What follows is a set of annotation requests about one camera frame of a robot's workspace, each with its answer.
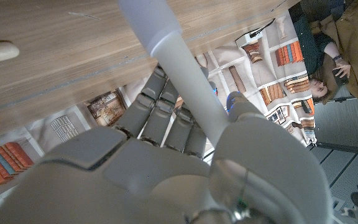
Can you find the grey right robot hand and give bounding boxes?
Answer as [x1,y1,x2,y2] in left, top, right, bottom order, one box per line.
[0,65,334,224]

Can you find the white plastic pipe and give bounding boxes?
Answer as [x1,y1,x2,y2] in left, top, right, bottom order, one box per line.
[150,30,231,147]

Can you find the long white pipe connector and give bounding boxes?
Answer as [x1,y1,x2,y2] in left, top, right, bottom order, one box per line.
[118,0,183,57]

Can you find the printed bookshelf backdrop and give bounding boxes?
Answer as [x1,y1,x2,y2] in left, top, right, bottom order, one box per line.
[0,9,318,215]

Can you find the white power strip box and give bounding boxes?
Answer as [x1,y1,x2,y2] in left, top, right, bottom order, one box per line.
[235,29,264,48]

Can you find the person in dark teal top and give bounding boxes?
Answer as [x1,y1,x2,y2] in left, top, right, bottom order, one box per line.
[289,0,358,105]

